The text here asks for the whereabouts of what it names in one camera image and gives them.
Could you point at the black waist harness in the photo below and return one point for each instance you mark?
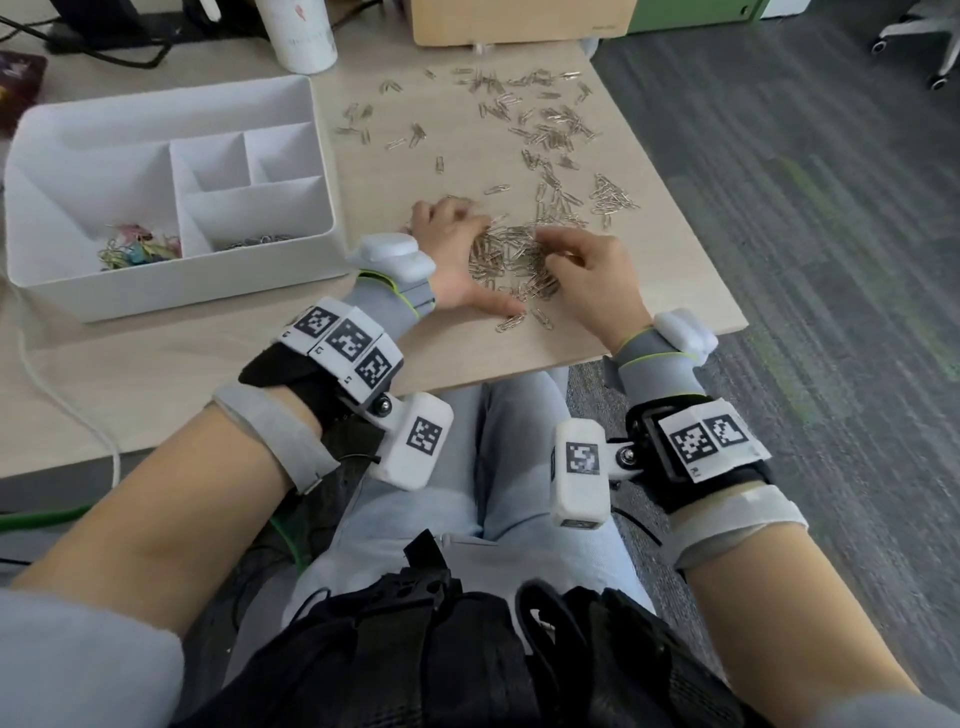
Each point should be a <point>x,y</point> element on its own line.
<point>450,667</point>

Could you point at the white cat-print tumbler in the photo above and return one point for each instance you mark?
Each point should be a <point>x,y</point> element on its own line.
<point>300,37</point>

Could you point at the colourful binder clips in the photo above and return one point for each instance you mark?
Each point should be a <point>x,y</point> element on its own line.
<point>139,251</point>

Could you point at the pile of silver paper clips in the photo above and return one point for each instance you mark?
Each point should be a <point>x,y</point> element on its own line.
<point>510,259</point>

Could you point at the person's right forearm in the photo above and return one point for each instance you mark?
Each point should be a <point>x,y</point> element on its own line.
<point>787,622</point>

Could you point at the person's left hand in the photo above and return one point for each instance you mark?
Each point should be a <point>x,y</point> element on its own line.
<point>450,255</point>

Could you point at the person's legs in jeans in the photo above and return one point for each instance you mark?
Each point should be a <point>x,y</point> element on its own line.
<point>525,487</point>

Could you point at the grey shirt sleeve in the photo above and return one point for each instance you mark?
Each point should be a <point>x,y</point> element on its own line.
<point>885,712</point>
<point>75,660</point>

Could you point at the black power strip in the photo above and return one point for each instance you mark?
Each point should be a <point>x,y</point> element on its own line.
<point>172,34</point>

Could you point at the white office chair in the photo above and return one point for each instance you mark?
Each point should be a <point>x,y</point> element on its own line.
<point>915,26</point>

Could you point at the grey knit wristband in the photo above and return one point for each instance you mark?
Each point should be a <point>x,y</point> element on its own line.
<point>652,375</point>
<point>382,307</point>

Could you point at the cardboard box with round logo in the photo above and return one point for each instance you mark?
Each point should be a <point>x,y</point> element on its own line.
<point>517,22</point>

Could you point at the person's right hand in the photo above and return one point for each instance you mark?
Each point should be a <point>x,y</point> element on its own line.
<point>600,285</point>

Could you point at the person's left forearm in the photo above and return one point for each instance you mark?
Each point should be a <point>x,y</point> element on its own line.
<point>165,525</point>

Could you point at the white hand tracker puck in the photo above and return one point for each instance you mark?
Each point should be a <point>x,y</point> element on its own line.
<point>390,255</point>
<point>686,334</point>

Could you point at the green cabinet with white side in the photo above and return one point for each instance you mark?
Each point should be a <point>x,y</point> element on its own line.
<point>690,15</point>

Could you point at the white compartment organizer tray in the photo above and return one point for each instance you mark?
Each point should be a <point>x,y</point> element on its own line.
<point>90,150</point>

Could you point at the dark patterned snack bag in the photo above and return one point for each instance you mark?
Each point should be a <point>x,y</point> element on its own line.
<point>19,90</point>

